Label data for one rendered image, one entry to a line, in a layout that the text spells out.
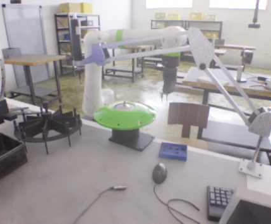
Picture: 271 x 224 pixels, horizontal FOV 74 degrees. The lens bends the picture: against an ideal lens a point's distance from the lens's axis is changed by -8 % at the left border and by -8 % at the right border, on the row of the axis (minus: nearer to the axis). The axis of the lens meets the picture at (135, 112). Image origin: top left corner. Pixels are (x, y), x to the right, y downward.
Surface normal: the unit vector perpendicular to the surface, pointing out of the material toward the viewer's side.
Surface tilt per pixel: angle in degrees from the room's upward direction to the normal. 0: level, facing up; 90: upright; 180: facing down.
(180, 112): 90
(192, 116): 90
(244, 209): 108
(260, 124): 90
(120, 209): 0
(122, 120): 23
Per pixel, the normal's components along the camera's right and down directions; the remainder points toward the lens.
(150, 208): 0.00, -0.91
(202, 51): -0.26, 0.40
